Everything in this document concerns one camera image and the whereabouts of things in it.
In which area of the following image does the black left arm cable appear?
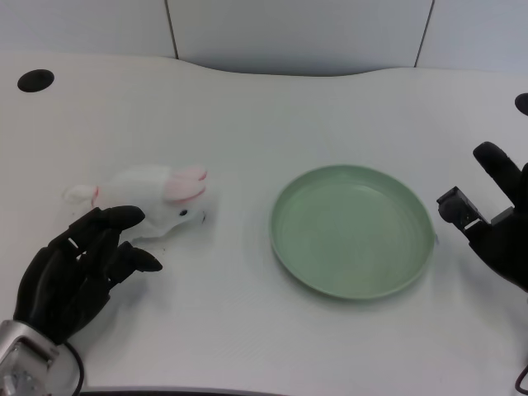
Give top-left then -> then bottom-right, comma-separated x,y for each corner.
65,342 -> 87,396

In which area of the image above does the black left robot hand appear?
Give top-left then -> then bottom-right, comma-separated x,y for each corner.
12,205 -> 163,347

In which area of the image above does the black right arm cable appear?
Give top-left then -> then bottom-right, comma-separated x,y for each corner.
513,362 -> 528,393

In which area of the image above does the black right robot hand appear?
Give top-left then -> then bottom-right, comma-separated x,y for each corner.
436,141 -> 528,294

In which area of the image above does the green plate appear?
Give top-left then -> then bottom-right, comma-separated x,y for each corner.
269,163 -> 436,301

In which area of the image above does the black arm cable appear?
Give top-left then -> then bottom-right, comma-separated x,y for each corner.
513,362 -> 528,393
65,342 -> 87,396

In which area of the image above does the white rabbit doll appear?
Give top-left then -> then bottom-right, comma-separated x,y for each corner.
62,163 -> 210,241

